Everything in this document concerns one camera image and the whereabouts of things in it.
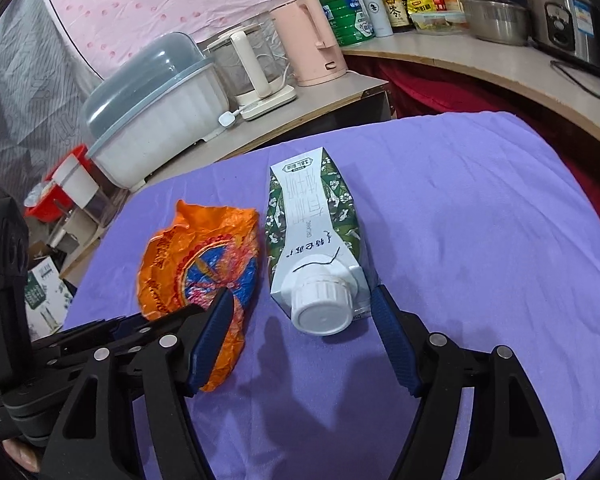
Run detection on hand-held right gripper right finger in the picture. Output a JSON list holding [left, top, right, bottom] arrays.
[[369, 284, 566, 480]]

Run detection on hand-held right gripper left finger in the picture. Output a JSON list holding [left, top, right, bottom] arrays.
[[40, 287, 237, 480]]

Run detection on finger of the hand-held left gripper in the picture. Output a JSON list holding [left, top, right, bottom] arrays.
[[60, 306, 203, 342], [30, 331, 153, 377]]

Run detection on orange foil wrapper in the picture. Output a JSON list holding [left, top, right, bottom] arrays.
[[136, 199, 261, 394]]

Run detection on green white milk carton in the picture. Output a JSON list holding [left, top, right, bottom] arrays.
[[265, 146, 381, 337]]

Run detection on person's left hand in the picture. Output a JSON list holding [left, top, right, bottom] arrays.
[[0, 437, 45, 474]]

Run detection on printed cardboard box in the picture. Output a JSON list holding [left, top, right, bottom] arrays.
[[25, 254, 77, 342]]

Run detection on clear canister white lid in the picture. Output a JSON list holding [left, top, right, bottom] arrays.
[[45, 152, 126, 227]]

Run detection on purple cloth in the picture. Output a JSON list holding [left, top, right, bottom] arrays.
[[62, 110, 600, 480]]

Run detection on red plastic basin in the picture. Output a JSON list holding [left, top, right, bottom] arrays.
[[24, 143, 89, 221]]

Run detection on grey patterned cloth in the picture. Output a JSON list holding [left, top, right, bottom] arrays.
[[0, 0, 102, 202]]

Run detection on white dish box grey lid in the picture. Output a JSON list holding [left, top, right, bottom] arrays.
[[80, 31, 231, 191]]

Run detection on low wooden cabinet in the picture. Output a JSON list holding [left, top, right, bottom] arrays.
[[127, 71, 394, 196]]

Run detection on pink electric kettle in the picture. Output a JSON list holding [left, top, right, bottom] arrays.
[[270, 0, 349, 88]]

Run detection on pink dotted cloth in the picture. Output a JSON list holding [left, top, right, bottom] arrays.
[[37, 0, 377, 82]]

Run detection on clear food container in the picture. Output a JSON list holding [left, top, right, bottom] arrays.
[[410, 10, 470, 36]]

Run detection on green white tin can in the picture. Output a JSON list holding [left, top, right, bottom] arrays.
[[317, 0, 377, 46]]

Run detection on white flask bottle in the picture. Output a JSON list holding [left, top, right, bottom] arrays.
[[358, 0, 395, 39]]

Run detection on dark sauce bottle white label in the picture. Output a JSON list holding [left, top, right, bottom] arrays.
[[382, 0, 411, 29]]

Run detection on small steel pot with lid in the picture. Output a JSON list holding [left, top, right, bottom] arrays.
[[462, 0, 531, 46]]

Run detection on steel rice cooker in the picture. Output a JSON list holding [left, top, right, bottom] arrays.
[[520, 0, 600, 66]]

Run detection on glass kettle white handle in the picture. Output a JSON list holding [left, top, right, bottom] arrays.
[[202, 24, 299, 122]]

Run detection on black power cable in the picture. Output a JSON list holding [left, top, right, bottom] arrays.
[[550, 59, 600, 84]]

